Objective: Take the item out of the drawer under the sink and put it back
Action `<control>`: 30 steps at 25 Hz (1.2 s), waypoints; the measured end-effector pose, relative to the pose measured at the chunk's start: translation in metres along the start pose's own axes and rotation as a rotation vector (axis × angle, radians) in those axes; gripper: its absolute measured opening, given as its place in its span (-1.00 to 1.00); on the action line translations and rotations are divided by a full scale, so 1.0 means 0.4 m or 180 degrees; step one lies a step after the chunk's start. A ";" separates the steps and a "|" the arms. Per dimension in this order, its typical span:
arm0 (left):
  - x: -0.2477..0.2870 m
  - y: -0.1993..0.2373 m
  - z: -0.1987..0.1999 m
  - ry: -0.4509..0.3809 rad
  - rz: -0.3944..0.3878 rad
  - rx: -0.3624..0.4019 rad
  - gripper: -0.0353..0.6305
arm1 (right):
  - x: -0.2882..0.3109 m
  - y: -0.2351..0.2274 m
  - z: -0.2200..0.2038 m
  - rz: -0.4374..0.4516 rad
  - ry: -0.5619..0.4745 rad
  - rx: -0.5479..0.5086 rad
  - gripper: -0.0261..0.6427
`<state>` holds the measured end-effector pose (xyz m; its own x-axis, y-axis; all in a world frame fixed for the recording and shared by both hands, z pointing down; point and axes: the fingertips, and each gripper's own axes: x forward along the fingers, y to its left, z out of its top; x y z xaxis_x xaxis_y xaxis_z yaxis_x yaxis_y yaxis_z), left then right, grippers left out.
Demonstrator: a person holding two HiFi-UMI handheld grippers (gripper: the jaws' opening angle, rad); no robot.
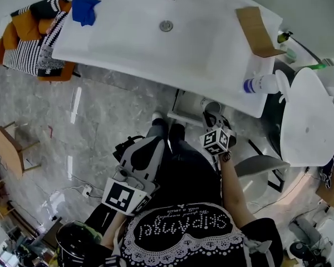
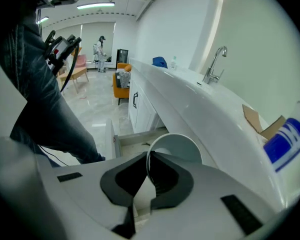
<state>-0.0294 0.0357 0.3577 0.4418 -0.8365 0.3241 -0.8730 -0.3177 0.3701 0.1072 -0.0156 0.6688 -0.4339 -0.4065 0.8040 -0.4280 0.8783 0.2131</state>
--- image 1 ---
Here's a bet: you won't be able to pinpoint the black white patterned cloth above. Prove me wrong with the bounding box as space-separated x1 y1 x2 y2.
2 0 70 77

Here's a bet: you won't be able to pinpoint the chrome sink drain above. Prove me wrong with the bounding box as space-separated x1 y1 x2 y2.
159 19 174 33

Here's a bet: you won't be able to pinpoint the dark green pump bottle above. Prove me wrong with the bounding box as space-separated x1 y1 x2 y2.
276 31 294 45

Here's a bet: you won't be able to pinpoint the person's left forearm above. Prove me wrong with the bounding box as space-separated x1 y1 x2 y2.
99 211 129 250

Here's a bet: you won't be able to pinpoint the black lace print top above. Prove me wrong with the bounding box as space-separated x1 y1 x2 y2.
83 200 284 267

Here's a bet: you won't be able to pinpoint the pale green cup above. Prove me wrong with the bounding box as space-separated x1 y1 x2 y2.
284 48 298 63

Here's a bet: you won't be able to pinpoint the black floor cable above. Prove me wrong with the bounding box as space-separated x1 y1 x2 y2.
30 174 104 200

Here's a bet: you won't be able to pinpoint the grey cylindrical item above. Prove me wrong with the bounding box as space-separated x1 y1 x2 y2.
204 101 222 115

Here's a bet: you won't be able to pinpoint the blue cloth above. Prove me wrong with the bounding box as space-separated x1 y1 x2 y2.
71 0 102 27

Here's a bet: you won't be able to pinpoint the white bottle blue label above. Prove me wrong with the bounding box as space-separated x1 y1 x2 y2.
242 73 281 95

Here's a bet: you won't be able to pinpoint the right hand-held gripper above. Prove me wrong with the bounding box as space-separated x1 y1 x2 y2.
199 110 238 157

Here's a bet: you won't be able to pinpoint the brown cardboard box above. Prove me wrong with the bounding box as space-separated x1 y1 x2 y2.
315 167 334 209

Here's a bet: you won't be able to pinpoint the bright green bottle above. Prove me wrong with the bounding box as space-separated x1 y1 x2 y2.
306 62 328 71

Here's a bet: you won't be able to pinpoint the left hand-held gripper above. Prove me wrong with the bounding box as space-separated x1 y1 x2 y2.
101 135 166 217

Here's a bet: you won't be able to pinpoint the grey plastic chair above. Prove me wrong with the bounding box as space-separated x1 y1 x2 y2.
233 154 292 206

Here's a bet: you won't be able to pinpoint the white ceramic sink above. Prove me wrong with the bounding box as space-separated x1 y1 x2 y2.
51 0 284 119

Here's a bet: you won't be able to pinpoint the white round table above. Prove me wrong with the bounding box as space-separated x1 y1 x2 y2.
279 67 334 168

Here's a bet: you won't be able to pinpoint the orange armchair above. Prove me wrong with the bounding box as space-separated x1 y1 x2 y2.
0 0 76 82

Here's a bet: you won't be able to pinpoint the brown cardboard piece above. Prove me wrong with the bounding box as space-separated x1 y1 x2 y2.
235 6 287 58

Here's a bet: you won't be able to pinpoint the person's right forearm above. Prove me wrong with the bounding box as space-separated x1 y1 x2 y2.
218 150 257 229

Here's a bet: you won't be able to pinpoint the dark trousers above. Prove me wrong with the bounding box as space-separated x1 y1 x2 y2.
144 117 223 207

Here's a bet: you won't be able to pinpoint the wooden stool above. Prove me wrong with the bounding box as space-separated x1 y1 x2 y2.
0 120 42 181

